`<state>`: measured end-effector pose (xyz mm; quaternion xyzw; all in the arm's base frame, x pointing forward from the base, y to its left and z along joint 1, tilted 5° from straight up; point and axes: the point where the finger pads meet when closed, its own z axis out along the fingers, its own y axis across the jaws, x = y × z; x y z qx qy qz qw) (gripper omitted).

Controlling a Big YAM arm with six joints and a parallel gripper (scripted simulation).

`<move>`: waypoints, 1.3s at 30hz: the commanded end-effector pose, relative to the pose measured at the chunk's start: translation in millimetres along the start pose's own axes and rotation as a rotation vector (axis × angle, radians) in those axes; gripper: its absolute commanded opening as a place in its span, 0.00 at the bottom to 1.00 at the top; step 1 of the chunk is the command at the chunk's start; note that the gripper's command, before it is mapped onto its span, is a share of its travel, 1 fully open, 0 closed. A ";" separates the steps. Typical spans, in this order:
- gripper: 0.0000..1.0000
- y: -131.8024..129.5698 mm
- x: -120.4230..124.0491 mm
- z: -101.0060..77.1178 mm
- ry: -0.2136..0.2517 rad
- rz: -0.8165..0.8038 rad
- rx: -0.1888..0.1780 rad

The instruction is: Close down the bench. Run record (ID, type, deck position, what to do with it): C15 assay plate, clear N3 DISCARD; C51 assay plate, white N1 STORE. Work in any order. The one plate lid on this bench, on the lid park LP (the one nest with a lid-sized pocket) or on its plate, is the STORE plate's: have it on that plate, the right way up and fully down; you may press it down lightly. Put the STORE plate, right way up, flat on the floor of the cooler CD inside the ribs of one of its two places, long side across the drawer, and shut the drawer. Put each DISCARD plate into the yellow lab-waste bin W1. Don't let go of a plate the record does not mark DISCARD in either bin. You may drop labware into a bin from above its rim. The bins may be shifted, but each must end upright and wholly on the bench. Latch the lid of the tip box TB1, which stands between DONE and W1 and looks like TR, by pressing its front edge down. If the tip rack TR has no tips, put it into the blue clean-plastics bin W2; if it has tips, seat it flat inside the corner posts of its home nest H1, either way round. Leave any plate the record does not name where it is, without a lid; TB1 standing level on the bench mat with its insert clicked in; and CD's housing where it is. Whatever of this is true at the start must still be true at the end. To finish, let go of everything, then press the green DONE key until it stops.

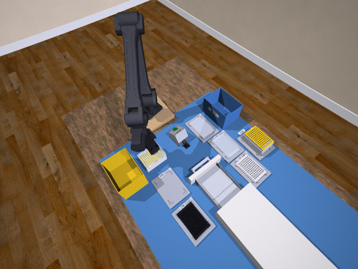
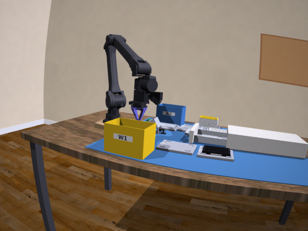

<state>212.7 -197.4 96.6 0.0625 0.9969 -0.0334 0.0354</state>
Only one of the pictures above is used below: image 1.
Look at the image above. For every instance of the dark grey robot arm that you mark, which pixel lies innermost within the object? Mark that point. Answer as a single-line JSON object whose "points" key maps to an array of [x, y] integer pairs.
{"points": [[141, 100]]}

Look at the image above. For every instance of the blue open-top bin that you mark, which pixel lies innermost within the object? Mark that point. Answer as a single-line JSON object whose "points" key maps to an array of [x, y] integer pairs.
{"points": [[221, 107]]}

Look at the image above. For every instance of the blue bench mat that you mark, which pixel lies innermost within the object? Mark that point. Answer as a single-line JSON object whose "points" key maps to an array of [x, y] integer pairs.
{"points": [[328, 222]]}

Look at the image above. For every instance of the yellow open-top bin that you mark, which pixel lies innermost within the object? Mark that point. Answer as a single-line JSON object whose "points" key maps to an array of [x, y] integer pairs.
{"points": [[124, 173]]}

